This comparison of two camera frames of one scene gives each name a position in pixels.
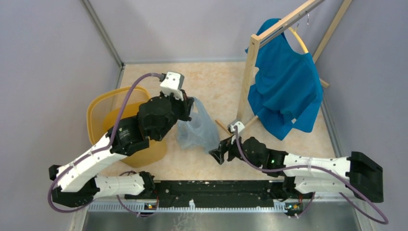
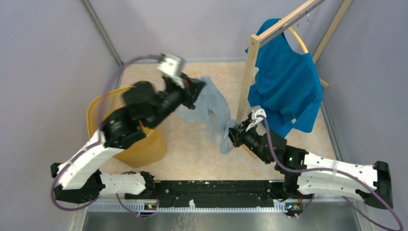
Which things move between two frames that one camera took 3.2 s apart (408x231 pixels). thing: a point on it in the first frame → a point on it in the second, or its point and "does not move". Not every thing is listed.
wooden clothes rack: (256, 41) does not move
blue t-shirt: (286, 87) does not move
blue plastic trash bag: (199, 133) → (211, 111)
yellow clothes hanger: (303, 46) does not move
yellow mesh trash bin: (104, 107) does not move
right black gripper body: (233, 150) → (243, 137)
